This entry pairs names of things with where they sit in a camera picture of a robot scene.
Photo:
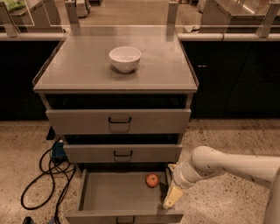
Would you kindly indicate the white horizontal rail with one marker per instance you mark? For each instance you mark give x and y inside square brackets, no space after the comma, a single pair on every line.
[273,37]

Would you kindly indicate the grey bottom drawer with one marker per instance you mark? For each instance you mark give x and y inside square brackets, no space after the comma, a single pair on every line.
[118,197]

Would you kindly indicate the background steel table left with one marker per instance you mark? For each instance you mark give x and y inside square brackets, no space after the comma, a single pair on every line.
[36,16]

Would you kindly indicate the grey top drawer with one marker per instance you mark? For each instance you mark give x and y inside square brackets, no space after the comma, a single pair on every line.
[118,121]

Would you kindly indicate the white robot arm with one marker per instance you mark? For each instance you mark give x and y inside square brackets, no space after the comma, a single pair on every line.
[206,162]

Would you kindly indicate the blue power box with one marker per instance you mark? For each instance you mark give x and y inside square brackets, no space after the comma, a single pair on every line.
[57,152]

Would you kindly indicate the background steel table right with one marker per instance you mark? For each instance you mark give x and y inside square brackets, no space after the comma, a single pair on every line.
[232,16]

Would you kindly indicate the background steel table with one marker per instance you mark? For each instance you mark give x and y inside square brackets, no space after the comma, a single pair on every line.
[36,16]
[232,16]

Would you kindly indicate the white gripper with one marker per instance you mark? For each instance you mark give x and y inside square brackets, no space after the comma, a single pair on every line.
[178,177]

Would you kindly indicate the grey drawer cabinet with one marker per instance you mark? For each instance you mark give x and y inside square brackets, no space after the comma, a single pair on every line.
[81,76]

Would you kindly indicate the white ceramic bowl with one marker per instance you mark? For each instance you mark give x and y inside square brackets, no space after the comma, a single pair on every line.
[125,58]

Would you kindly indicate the grey middle drawer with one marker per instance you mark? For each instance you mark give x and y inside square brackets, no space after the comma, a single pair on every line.
[122,153]

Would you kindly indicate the grey drawer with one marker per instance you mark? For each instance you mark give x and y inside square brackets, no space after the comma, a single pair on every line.
[118,197]
[118,121]
[122,153]

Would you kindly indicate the green item on table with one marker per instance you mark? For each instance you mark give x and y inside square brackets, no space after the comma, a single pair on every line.
[13,5]

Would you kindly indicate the red apple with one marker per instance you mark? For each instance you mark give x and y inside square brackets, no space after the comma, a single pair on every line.
[152,180]

